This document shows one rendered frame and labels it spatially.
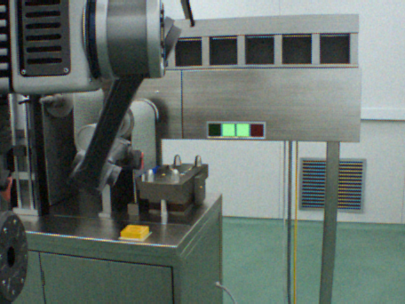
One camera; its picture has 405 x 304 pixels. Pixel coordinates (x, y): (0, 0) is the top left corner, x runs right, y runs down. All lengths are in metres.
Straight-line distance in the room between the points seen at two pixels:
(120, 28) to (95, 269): 1.07
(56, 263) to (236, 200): 2.98
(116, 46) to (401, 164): 3.85
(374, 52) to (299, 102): 2.43
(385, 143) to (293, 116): 2.48
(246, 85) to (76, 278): 1.00
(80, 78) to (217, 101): 1.32
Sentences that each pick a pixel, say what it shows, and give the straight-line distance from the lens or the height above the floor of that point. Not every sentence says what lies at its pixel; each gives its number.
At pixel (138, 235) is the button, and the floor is 0.92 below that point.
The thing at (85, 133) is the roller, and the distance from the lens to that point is 1.70.
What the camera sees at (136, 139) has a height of 1.18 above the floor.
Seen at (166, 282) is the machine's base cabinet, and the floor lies 0.76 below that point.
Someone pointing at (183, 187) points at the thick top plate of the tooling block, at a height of 1.02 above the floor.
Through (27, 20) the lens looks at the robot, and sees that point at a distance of 0.57.
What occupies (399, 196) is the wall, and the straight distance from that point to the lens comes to 4.33.
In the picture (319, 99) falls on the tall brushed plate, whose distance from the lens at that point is 1.79.
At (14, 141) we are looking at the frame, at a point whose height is 1.18.
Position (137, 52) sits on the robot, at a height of 1.42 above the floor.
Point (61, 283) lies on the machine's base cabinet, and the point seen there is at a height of 0.71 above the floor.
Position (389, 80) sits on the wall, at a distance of 4.17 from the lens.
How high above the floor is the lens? 1.38
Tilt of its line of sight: 9 degrees down
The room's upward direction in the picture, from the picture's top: 1 degrees counter-clockwise
